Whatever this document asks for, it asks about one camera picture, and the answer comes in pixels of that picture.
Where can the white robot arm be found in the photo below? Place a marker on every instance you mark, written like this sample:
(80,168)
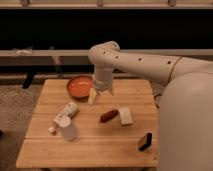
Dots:
(185,126)

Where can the brown sausage toy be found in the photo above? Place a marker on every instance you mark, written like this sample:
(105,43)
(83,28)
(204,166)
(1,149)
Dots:
(108,116)

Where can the black and tan eraser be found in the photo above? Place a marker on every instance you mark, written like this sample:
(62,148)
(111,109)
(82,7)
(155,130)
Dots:
(145,142)

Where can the white tube with cap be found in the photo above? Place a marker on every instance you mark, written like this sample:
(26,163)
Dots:
(68,111)

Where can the white ceramic cup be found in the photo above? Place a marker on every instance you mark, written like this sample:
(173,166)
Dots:
(68,129)

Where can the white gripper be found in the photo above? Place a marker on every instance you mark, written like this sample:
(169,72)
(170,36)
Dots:
(99,86)

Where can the orange ceramic bowl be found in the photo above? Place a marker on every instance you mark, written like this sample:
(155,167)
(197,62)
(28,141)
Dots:
(79,86)

